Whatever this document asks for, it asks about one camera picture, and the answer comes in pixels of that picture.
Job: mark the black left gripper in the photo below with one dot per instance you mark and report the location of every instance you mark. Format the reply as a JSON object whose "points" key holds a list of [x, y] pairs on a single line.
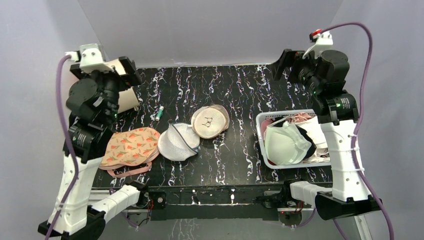
{"points": [[96, 74]]}

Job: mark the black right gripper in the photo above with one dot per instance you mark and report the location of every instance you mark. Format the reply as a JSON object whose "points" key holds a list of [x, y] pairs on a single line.
{"points": [[285, 62]]}

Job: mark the black bra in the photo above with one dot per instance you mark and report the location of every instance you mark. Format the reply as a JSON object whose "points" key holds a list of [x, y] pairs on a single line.
{"points": [[308, 142]]}

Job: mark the pale green bra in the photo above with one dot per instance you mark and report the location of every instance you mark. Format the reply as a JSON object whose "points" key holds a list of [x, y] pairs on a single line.
{"points": [[286, 144]]}

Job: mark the white mesh bag beige zipper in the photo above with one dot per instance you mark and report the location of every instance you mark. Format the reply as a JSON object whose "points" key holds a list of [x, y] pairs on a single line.
{"points": [[210, 121]]}

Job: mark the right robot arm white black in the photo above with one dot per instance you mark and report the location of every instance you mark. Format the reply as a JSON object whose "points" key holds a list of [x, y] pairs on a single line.
{"points": [[337, 111]]}

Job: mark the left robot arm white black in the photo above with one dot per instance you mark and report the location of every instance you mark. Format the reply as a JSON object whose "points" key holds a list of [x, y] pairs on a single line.
{"points": [[73, 218]]}

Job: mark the white plastic laundry basket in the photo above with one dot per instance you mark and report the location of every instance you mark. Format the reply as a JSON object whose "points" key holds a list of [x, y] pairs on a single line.
{"points": [[283, 145]]}

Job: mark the floral orange bra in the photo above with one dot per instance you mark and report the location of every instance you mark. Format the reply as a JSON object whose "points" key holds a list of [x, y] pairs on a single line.
{"points": [[131, 153]]}

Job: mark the cream cylindrical drum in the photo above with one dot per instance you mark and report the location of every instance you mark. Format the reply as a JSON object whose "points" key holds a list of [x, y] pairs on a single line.
{"points": [[127, 98]]}

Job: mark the green white marker pen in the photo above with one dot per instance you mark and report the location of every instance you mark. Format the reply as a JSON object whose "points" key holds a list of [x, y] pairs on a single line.
{"points": [[159, 113]]}

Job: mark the pink garment in basket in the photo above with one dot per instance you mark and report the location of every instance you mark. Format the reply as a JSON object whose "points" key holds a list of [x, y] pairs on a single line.
{"points": [[296, 118]]}

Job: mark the white cloth in basket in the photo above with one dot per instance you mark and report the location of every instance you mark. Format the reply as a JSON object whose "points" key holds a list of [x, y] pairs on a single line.
{"points": [[319, 148]]}

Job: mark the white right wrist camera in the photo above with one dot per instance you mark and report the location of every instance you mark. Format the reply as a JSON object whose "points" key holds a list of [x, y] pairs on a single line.
{"points": [[321, 41]]}

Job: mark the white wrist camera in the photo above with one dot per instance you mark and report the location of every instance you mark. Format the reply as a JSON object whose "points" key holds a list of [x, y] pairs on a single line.
{"points": [[89, 58], [321, 41]]}

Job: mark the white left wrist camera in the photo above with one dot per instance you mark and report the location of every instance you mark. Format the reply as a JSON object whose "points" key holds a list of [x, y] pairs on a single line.
{"points": [[89, 58]]}

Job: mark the aluminium frame rail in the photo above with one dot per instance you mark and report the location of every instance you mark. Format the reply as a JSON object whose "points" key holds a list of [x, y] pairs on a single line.
{"points": [[205, 204]]}

